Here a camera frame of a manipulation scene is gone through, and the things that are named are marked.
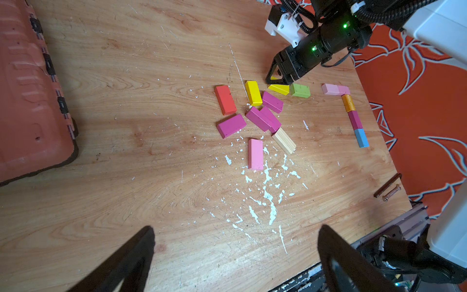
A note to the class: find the orange yellow cylinder block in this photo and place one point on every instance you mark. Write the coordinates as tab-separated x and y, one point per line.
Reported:
348	103

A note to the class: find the red block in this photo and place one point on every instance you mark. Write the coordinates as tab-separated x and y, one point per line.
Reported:
225	100

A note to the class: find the brown metal rod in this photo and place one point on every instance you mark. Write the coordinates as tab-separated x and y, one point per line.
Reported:
386	185

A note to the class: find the dark magenta block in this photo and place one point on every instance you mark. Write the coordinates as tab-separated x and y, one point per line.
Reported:
273	122

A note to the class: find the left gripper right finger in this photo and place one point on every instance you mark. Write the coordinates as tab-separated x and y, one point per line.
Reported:
345	269

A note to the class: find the pale pink block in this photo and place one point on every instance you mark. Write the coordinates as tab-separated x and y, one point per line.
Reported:
255	155

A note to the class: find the magenta block top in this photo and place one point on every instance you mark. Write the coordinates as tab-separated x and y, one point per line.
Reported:
272	102

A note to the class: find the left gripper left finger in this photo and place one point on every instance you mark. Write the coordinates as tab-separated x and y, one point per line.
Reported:
128	267

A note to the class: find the light pink block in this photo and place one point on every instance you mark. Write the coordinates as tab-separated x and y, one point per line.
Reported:
343	90

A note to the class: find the small metal bolt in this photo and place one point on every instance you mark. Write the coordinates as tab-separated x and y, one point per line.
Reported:
392	192

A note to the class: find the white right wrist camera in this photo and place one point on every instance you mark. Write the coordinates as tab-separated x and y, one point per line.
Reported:
280	22

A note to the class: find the green block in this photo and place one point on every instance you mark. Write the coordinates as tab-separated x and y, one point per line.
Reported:
297	90

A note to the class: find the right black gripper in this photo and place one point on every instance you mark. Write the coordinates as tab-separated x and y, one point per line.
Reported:
335	34

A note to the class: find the red plastic tool case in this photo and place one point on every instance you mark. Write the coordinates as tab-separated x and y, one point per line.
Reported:
37	130

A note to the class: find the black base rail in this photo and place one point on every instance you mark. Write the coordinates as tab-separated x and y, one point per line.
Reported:
310	280

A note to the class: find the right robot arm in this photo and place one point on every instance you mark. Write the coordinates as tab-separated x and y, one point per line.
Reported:
442	24

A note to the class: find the natural wood block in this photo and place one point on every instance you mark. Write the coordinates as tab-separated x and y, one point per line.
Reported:
284	141

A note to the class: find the blue striped block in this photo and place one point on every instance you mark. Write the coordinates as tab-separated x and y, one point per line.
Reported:
361	138

